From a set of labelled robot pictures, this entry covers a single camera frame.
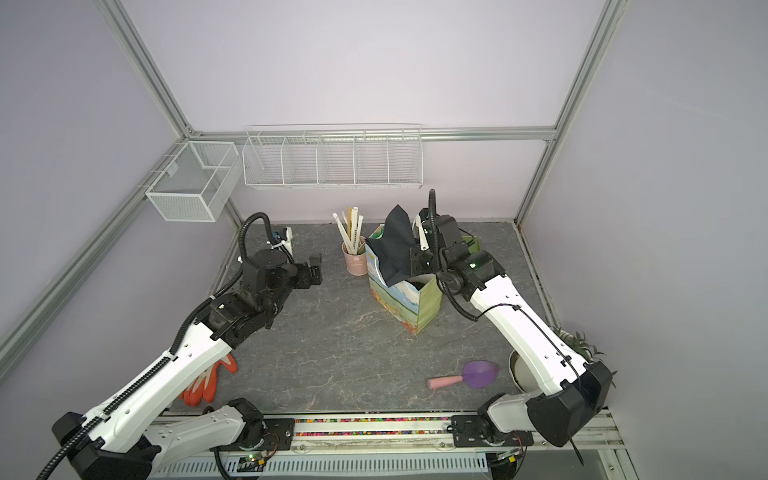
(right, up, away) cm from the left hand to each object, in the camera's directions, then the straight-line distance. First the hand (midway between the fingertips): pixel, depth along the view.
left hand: (303, 259), depth 72 cm
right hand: (+27, +1, +3) cm, 28 cm away
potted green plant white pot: (+57, -32, +9) cm, 66 cm away
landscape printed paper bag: (+27, -13, +5) cm, 31 cm away
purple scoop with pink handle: (+46, -33, +11) cm, 57 cm away
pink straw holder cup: (+9, -3, +30) cm, 31 cm away
